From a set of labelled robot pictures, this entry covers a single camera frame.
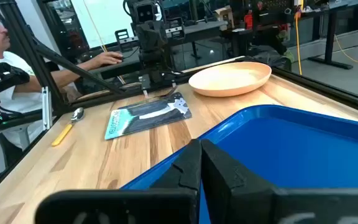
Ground hanging orange-yellow cable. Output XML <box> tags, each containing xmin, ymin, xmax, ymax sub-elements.
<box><xmin>293</xmin><ymin>0</ymin><xmax>304</xmax><ymax>76</ymax></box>

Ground beige round plate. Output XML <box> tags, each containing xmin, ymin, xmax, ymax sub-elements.
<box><xmin>188</xmin><ymin>61</ymin><xmax>272</xmax><ymax>98</ymax></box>

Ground yellow floor cable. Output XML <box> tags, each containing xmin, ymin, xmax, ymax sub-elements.
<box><xmin>333</xmin><ymin>33</ymin><xmax>358</xmax><ymax>67</ymax></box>

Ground silver bracket plate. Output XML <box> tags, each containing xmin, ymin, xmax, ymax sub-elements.
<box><xmin>40</xmin><ymin>86</ymin><xmax>53</xmax><ymax>131</ymax></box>

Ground grey desk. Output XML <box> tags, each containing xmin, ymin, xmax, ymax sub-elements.
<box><xmin>88</xmin><ymin>20</ymin><xmax>229</xmax><ymax>80</ymax></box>

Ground yellow-handled metal spoon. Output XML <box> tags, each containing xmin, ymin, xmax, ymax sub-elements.
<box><xmin>51</xmin><ymin>107</ymin><xmax>85</xmax><ymax>147</ymax></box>

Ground black upright frame post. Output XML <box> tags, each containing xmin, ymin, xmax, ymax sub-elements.
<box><xmin>0</xmin><ymin>0</ymin><xmax>71</xmax><ymax>116</ymax></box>

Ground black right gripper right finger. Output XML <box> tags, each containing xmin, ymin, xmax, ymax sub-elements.
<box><xmin>201</xmin><ymin>138</ymin><xmax>358</xmax><ymax>224</ymax></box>

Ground black diagonal frame strut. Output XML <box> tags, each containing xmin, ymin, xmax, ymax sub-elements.
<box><xmin>34</xmin><ymin>42</ymin><xmax>127</xmax><ymax>96</ymax></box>

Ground person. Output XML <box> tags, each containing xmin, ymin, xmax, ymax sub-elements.
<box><xmin>0</xmin><ymin>6</ymin><xmax>124</xmax><ymax>151</ymax></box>

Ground blue plastic tray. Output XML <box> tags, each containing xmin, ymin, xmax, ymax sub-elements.
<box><xmin>120</xmin><ymin>104</ymin><xmax>358</xmax><ymax>224</ymax></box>

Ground thin yellow cord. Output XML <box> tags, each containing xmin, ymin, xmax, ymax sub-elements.
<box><xmin>81</xmin><ymin>0</ymin><xmax>109</xmax><ymax>53</ymax></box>

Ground red object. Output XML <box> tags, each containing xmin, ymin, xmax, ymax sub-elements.
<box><xmin>244</xmin><ymin>10</ymin><xmax>254</xmax><ymax>30</ymax></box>

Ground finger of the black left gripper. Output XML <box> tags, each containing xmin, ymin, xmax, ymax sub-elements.
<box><xmin>166</xmin><ymin>73</ymin><xmax>178</xmax><ymax>91</ymax></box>
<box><xmin>139</xmin><ymin>73</ymin><xmax>152</xmax><ymax>98</ymax></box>

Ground small cardboard box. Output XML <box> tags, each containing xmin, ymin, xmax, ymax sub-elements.
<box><xmin>214</xmin><ymin>5</ymin><xmax>235</xmax><ymax>30</ymax></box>

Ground black standing desk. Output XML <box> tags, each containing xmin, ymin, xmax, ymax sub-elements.
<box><xmin>307</xmin><ymin>0</ymin><xmax>358</xmax><ymax>70</ymax></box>

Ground black and teal magazine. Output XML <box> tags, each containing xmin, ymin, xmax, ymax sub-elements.
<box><xmin>104</xmin><ymin>91</ymin><xmax>193</xmax><ymax>141</ymax></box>

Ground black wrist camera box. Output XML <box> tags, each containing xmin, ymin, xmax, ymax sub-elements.
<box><xmin>123</xmin><ymin>0</ymin><xmax>162</xmax><ymax>25</ymax></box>

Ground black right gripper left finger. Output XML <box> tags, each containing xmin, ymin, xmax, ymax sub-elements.
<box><xmin>34</xmin><ymin>139</ymin><xmax>203</xmax><ymax>224</ymax></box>

